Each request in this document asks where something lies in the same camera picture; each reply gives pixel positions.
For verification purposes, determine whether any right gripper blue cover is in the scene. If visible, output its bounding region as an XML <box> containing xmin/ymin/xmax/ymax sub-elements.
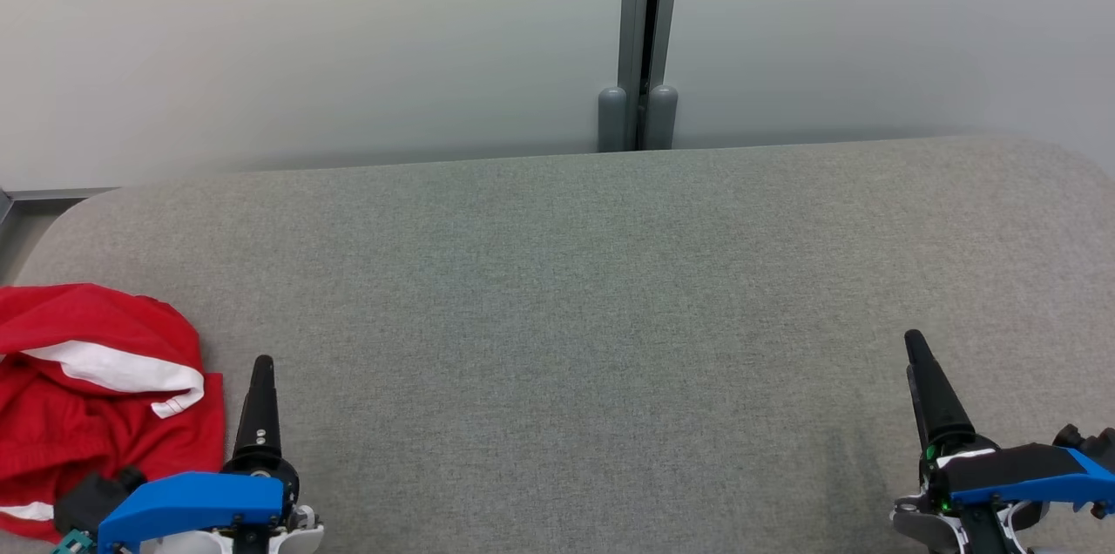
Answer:
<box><xmin>890</xmin><ymin>329</ymin><xmax>1115</xmax><ymax>554</ymax></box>

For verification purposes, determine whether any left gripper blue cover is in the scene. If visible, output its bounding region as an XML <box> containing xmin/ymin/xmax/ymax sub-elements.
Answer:
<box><xmin>96</xmin><ymin>355</ymin><xmax>325</xmax><ymax>554</ymax></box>

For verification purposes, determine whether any red white sports jersey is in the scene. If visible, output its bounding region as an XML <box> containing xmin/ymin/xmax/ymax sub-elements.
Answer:
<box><xmin>0</xmin><ymin>282</ymin><xmax>226</xmax><ymax>542</ymax></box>

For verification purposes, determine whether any grey metal partition post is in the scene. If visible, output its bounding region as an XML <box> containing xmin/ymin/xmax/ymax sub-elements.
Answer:
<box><xmin>597</xmin><ymin>0</ymin><xmax>685</xmax><ymax>152</ymax></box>

